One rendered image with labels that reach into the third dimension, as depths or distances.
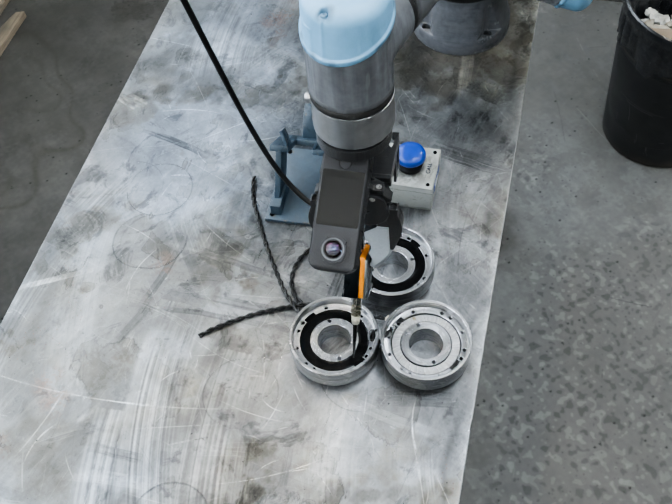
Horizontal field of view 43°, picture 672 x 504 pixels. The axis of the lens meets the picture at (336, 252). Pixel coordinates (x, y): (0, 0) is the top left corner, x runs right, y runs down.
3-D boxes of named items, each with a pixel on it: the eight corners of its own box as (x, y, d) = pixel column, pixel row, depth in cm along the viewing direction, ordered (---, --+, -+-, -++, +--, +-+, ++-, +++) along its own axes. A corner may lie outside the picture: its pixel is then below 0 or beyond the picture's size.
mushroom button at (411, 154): (422, 188, 112) (423, 164, 108) (392, 184, 113) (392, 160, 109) (427, 166, 114) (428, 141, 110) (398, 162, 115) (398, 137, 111)
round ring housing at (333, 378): (397, 351, 102) (397, 334, 98) (333, 408, 98) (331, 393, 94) (337, 298, 106) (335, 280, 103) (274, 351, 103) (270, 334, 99)
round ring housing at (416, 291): (390, 229, 112) (390, 210, 108) (451, 275, 107) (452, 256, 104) (334, 278, 108) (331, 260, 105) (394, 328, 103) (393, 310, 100)
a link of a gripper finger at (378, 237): (406, 233, 96) (396, 180, 89) (398, 276, 93) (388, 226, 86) (379, 231, 97) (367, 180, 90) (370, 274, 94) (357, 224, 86)
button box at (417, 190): (431, 211, 113) (432, 188, 109) (379, 203, 114) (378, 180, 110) (441, 165, 117) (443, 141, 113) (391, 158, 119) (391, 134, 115)
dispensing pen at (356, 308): (337, 365, 96) (345, 226, 90) (344, 348, 100) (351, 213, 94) (356, 367, 96) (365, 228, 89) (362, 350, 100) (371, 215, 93)
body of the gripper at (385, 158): (402, 170, 90) (402, 88, 80) (390, 235, 85) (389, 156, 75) (331, 163, 91) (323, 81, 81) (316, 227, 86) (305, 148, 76)
